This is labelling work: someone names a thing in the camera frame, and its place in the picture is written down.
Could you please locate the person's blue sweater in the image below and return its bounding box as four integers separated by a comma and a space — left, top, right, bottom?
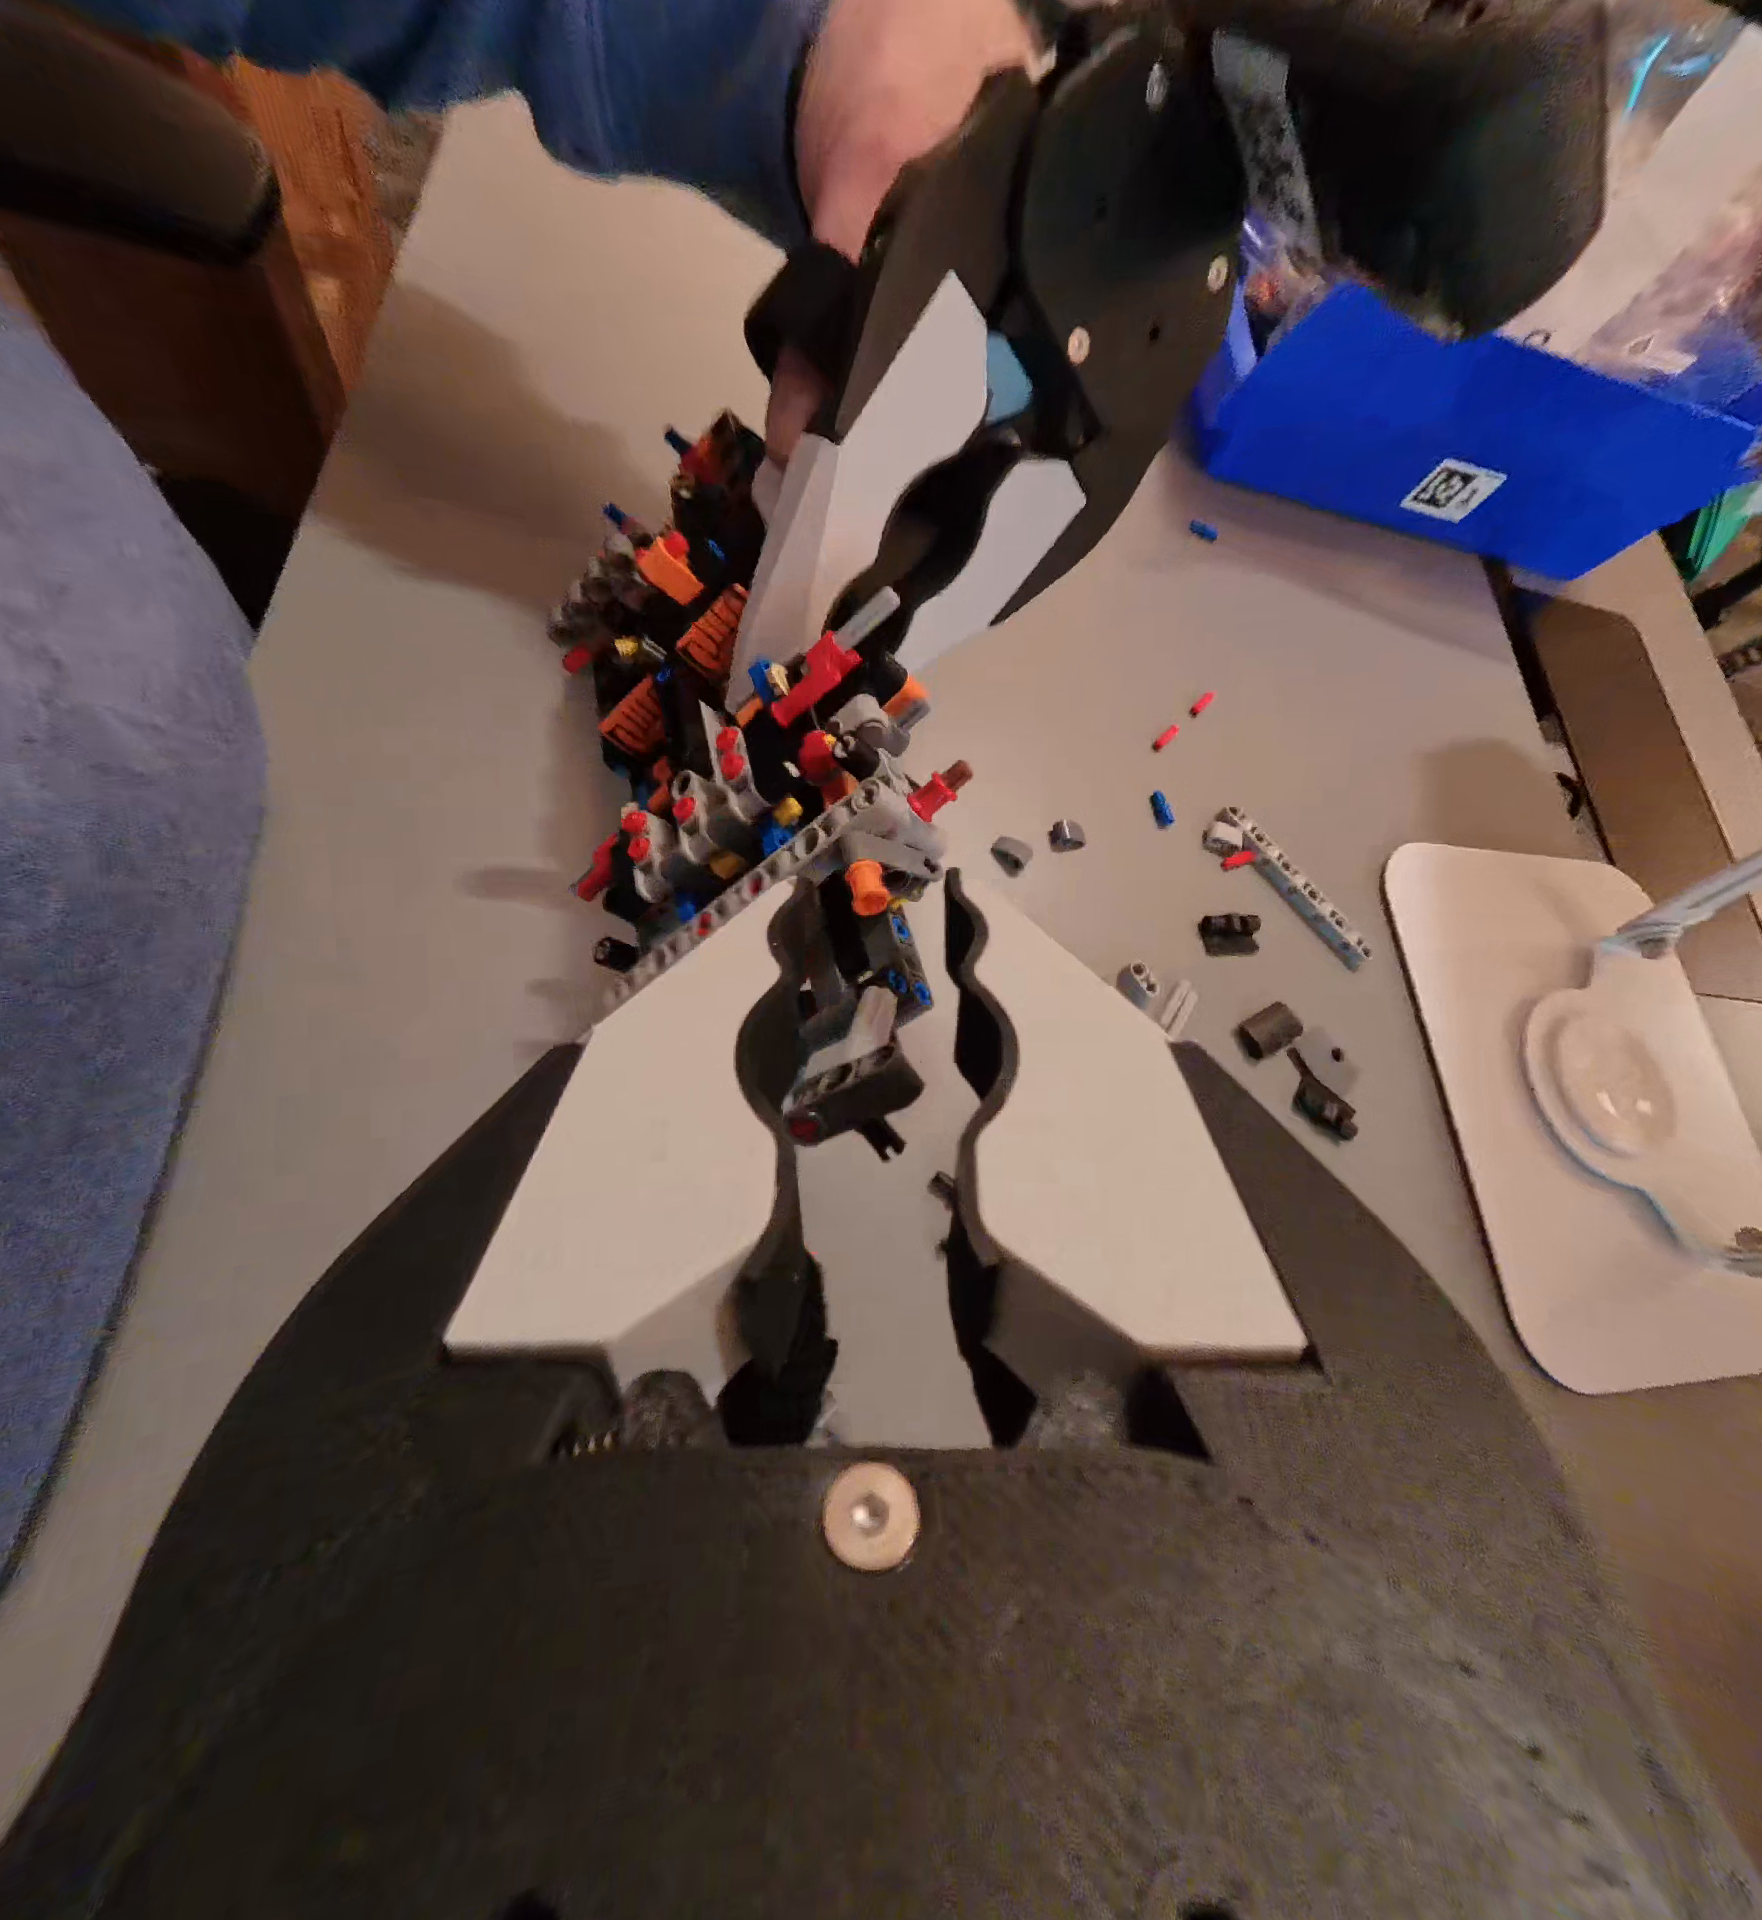
0, 82, 271, 1717

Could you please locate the blue plastic bin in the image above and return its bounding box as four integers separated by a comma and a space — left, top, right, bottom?
1187, 284, 1762, 579

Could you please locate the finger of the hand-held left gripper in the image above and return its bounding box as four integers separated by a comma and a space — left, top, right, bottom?
728, 270, 1024, 714
904, 449, 1093, 669

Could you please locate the person's left hand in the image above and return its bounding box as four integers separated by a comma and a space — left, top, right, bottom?
765, 0, 1066, 463

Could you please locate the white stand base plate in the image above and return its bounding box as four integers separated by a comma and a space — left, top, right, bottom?
1383, 802, 1762, 1397

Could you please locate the black office chair armrest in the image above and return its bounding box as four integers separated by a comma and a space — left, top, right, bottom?
0, 5, 283, 264

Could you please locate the grey black lego panel assembly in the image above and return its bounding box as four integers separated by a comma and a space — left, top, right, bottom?
1287, 1027, 1363, 1143

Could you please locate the pile of clear plastic bags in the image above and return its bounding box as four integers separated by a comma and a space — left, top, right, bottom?
1243, 0, 1762, 407

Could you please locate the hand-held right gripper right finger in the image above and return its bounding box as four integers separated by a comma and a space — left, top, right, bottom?
942, 866, 1311, 1447

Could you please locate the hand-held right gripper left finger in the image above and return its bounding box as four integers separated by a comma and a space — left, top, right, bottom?
444, 884, 842, 1444

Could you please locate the partly built lego car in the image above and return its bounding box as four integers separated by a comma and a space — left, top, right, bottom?
550, 411, 974, 1158

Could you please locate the long grey lego beam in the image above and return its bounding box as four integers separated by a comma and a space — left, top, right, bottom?
1203, 807, 1376, 974

